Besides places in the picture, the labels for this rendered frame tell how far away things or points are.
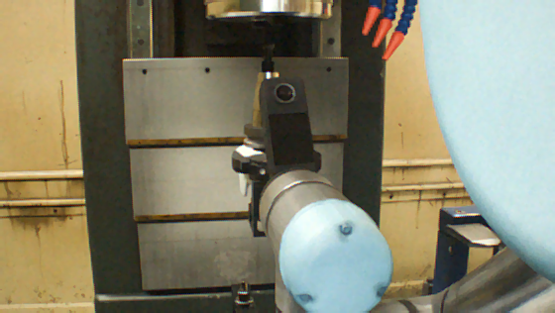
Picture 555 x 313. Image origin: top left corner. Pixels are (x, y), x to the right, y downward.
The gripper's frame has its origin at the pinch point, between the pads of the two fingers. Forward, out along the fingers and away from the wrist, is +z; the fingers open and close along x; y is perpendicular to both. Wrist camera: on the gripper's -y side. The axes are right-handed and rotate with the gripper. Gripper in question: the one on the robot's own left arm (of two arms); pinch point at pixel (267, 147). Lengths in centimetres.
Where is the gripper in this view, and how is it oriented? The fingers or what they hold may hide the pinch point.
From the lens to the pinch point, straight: 66.6
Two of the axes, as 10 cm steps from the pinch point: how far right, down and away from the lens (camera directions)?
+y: 0.0, 9.8, 2.0
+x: 9.9, -0.3, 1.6
